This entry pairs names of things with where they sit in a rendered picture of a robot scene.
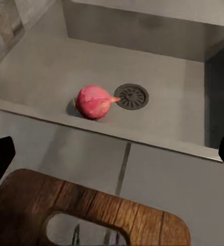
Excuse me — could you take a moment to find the cutting board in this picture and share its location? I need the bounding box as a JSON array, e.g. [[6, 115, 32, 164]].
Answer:
[[0, 168, 191, 246]]

